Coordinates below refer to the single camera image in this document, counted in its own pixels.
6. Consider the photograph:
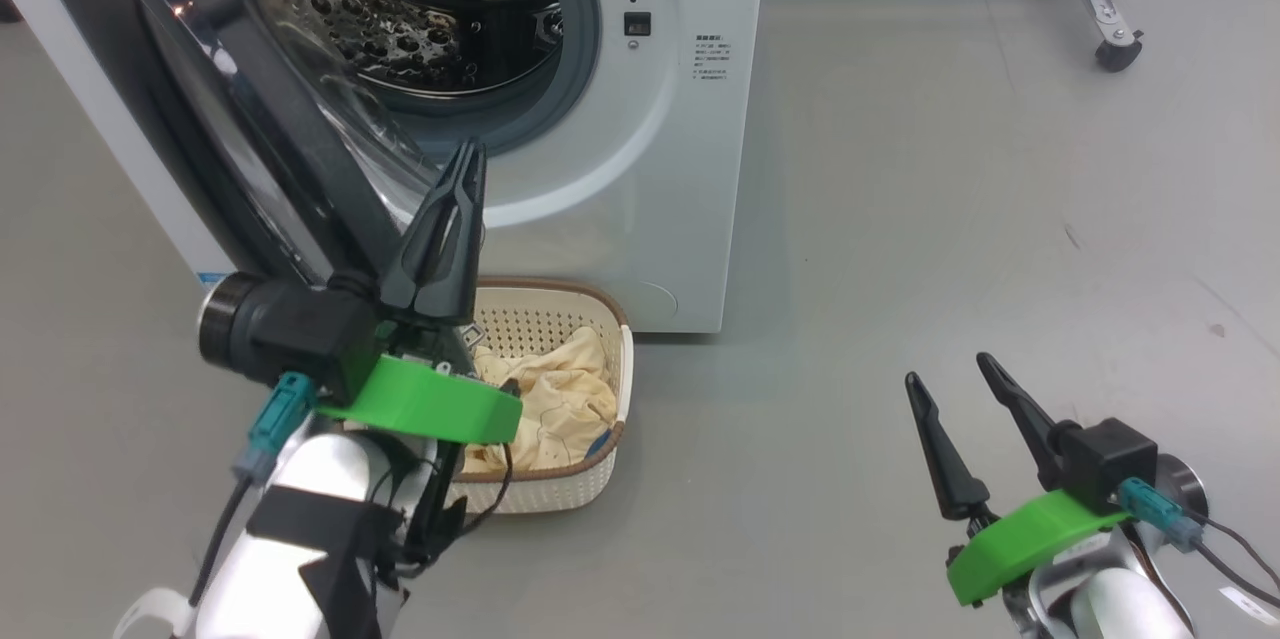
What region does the white cable tag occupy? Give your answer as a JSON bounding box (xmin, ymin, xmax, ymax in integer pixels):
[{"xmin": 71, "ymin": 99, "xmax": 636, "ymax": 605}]
[{"xmin": 1220, "ymin": 587, "xmax": 1280, "ymax": 625}]

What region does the cream perforated laundry basket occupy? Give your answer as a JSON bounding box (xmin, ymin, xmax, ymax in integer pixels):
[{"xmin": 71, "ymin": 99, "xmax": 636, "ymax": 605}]
[{"xmin": 445, "ymin": 276, "xmax": 634, "ymax": 515}]

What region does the washing machine door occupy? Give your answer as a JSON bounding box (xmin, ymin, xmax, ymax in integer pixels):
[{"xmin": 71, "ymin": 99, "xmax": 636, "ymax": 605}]
[{"xmin": 35, "ymin": 0, "xmax": 491, "ymax": 295}]

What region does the teal connector camera cable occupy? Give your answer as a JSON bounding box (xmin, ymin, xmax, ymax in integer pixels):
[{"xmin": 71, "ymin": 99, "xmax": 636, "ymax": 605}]
[
  {"xmin": 188, "ymin": 371, "xmax": 317, "ymax": 610},
  {"xmin": 1118, "ymin": 477, "xmax": 1280, "ymax": 610}
]

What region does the steel washing machine drum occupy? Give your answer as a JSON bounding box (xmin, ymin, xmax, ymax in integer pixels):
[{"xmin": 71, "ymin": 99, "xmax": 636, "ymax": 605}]
[{"xmin": 228, "ymin": 0, "xmax": 566, "ymax": 100}]

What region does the thin black left gripper cable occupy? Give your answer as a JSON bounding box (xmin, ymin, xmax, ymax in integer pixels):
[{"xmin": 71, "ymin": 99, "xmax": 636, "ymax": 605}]
[{"xmin": 395, "ymin": 379, "xmax": 516, "ymax": 570}]

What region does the white front-load washing machine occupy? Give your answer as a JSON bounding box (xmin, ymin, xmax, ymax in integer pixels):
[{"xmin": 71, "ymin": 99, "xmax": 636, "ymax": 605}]
[{"xmin": 0, "ymin": 0, "xmax": 769, "ymax": 335}]

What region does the teal connector right camera cable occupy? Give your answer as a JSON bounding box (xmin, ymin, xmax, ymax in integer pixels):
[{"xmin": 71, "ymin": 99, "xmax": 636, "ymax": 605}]
[{"xmin": 1118, "ymin": 477, "xmax": 1280, "ymax": 610}]

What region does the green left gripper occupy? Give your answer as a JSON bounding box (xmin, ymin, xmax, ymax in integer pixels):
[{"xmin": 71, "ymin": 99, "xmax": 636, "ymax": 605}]
[{"xmin": 315, "ymin": 141, "xmax": 523, "ymax": 447}]

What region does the teal connector left camera cable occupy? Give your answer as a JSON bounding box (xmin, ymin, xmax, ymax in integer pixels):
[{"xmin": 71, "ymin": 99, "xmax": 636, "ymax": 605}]
[{"xmin": 188, "ymin": 371, "xmax": 317, "ymax": 610}]

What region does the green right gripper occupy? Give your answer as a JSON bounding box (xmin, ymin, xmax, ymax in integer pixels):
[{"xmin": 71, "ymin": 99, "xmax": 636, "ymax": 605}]
[{"xmin": 905, "ymin": 352, "xmax": 1128, "ymax": 639}]

